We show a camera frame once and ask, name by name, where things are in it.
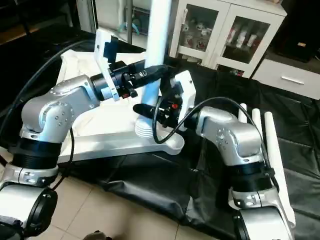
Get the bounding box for white plastic table top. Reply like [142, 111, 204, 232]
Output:
[54, 49, 186, 164]

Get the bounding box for white plastic table leg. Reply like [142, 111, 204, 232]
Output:
[133, 0, 174, 139]
[263, 112, 297, 228]
[251, 108, 265, 151]
[238, 103, 250, 124]

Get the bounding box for teal floor stand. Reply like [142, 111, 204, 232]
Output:
[120, 19, 144, 38]

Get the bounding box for white glass door cabinet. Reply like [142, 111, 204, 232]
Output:
[170, 0, 287, 79]

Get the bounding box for black plastic mat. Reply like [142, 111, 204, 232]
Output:
[0, 26, 320, 240]

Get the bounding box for white drawer unit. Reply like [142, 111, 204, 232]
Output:
[251, 59, 320, 100]

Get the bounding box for black box device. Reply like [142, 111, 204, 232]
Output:
[280, 22, 320, 63]

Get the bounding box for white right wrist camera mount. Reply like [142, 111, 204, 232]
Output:
[169, 70, 196, 133]

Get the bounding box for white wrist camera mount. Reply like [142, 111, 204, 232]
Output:
[169, 70, 196, 133]
[93, 28, 122, 102]

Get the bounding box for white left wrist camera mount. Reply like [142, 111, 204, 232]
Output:
[93, 28, 122, 102]

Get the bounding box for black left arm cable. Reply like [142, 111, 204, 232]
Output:
[0, 39, 101, 191]

